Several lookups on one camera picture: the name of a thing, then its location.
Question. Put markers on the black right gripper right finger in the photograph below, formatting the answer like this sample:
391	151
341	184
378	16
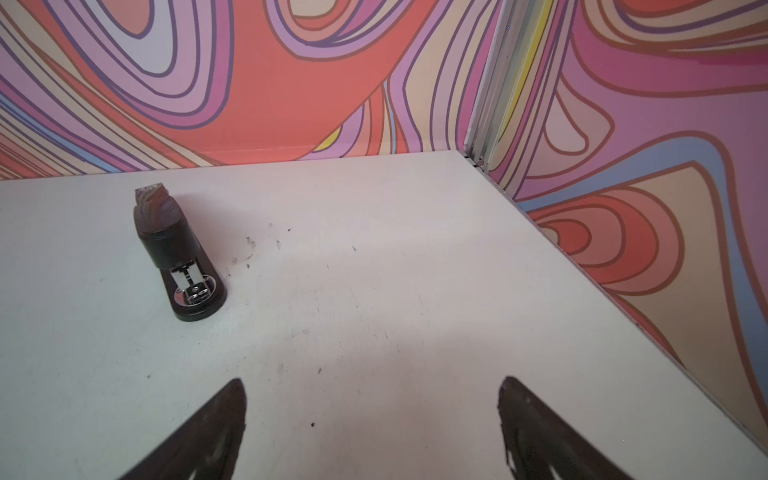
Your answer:
539	444

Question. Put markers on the black stapler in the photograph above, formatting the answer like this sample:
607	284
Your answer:
192	284

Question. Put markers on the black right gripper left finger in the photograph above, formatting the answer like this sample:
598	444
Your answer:
206	446

